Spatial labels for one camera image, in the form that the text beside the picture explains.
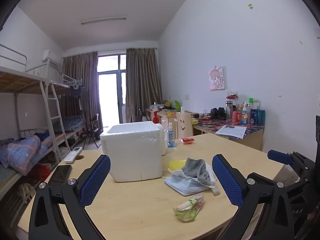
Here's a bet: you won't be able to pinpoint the white remote control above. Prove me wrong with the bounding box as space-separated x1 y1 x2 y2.
64 146 82 163

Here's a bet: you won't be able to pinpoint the green plastic packet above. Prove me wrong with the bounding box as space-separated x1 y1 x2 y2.
174 194 204 222

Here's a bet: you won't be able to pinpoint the yellow sponge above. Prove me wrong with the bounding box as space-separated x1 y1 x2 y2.
169 159 187 170

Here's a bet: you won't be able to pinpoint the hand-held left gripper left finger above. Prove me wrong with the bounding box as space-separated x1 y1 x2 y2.
28 154 111 240

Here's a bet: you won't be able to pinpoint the black folding chair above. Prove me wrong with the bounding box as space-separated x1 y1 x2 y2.
82 114 102 148

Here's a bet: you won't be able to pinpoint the beige cloth bundle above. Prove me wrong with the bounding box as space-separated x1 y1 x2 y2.
16 184 35 205

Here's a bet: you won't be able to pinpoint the ceiling tube light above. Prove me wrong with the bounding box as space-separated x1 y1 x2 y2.
81 17 127 25

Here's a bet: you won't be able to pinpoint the white bottle with red pump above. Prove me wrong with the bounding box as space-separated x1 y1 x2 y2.
152 110 166 155

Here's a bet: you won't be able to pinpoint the blue spray bottle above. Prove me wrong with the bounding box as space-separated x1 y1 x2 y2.
167 123 176 148

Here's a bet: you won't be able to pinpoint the glass balcony door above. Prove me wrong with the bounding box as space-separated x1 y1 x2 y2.
97 54 127 128

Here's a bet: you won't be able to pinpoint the white air conditioner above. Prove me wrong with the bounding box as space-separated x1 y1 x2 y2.
41 50 63 67

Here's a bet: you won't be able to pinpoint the printed paper sheet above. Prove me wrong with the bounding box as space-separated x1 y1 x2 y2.
215 125 247 139

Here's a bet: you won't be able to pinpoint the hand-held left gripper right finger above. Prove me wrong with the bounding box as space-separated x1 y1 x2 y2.
212 154 297 240

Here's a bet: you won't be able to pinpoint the printed desk mat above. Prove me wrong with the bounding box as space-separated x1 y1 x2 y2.
194 119 265 137

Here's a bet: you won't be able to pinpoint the blue face mask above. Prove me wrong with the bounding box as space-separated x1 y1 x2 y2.
164 170 217 197

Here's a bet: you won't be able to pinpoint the wooden smiley chair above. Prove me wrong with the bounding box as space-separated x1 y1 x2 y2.
176 112 194 139

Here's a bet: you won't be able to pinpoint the white foam box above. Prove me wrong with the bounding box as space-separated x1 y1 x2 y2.
100 121 167 183

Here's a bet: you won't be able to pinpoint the wooden desk with drawers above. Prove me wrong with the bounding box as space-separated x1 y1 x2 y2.
146 109 199 140

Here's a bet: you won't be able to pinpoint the brown curtain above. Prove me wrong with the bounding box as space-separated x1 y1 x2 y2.
61 52 103 130
125 47 163 123

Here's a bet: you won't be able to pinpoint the row of toiletry bottles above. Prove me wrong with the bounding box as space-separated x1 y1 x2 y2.
226 97 266 127

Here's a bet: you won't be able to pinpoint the pink cartoon wall poster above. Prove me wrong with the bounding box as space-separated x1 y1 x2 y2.
209 66 226 91

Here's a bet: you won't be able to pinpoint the black headphones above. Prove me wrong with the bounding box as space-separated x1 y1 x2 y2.
210 107 227 119

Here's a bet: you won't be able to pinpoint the crumpled blue plaid quilt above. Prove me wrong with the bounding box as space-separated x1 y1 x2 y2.
0 134 54 176

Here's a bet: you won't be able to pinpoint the white tissue paper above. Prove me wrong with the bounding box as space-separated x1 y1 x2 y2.
168 164 217 188

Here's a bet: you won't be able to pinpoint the white bed ladder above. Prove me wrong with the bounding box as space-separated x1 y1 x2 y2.
39 80 72 163

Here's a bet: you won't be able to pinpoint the black phone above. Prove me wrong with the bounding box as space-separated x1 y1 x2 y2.
48 164 72 186

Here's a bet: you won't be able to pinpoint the folded blue plaid quilt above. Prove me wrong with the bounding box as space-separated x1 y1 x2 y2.
61 116 85 133

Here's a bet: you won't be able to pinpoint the red bag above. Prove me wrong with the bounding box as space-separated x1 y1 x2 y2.
30 164 52 183

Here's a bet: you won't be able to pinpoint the white metal bunk bed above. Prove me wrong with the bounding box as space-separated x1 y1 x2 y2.
0 44 87 205

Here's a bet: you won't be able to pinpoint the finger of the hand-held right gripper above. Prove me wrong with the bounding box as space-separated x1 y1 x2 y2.
267 149 315 178

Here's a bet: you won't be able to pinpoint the grey sock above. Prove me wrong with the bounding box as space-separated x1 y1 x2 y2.
182 157 210 186

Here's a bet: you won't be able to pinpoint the dark hanging clothes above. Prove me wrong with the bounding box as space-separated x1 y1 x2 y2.
70 85 83 110

